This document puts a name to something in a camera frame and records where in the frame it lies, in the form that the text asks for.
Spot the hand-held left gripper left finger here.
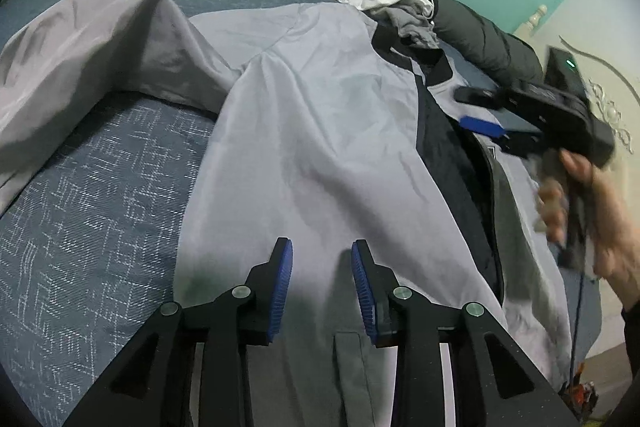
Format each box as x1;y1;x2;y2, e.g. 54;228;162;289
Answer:
62;237;294;427

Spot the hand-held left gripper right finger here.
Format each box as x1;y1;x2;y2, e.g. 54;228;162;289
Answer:
350;239;571;427

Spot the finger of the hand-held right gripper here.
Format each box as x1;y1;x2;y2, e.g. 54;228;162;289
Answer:
454;87;511;108
459;115;546;155

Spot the grey jacket with black lining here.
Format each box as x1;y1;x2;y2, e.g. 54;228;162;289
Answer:
0;0;573;427

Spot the person's right hand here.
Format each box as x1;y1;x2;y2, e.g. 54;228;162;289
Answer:
535;149;640;303

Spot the grey sweatshirt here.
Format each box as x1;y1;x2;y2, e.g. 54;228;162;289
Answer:
372;2;442;52

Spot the bed with blue sheet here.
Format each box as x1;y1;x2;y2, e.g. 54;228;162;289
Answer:
0;0;608;427

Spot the orange black object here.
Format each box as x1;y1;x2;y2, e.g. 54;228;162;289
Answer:
559;364;601;414

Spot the blue gripper cable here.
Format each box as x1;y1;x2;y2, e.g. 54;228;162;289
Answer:
567;264;587;390

